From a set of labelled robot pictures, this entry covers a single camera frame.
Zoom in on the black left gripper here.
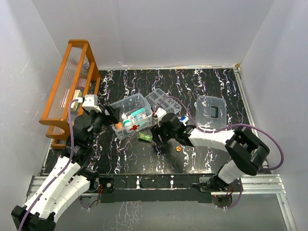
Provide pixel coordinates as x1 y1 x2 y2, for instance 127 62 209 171
86 104 120 145

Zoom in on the green small box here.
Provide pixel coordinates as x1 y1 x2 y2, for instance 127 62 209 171
138 132 152 142

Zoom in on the clear medicine kit box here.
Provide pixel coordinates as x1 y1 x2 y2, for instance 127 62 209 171
111 93 153 140

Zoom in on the teal bandage packet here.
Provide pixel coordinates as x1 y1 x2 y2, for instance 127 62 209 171
131 108 147 123

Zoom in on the white ointment tube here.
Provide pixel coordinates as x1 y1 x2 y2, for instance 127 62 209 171
180 116 189 125

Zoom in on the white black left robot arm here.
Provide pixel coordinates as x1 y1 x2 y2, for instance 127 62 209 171
11 105 120 231

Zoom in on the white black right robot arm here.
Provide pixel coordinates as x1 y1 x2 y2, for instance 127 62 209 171
151 112 270 191

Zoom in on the brown pill bottle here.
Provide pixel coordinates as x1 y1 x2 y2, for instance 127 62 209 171
115 122 123 130

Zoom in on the white teal-cap bottle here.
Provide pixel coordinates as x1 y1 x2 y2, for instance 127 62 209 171
121 114 132 128

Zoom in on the clear divided organizer tray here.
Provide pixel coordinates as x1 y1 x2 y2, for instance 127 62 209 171
145 89 182 114

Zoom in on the cream box on rack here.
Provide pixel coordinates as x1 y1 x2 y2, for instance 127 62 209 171
71 90 82 112

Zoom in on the clear box lid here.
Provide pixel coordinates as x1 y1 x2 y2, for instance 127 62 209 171
195 95 227 129

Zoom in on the orange wooden rack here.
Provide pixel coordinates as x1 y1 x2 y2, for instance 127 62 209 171
39 39 101 149

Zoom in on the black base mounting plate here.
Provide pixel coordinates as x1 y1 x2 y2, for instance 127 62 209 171
72 173 244 204

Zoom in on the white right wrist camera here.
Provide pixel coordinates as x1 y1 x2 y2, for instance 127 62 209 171
153 107 167 120

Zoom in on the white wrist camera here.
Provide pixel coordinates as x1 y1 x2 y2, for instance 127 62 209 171
153 107 167 120
82 94 101 112

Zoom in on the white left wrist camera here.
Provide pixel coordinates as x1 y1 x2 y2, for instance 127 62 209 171
82 94 101 112

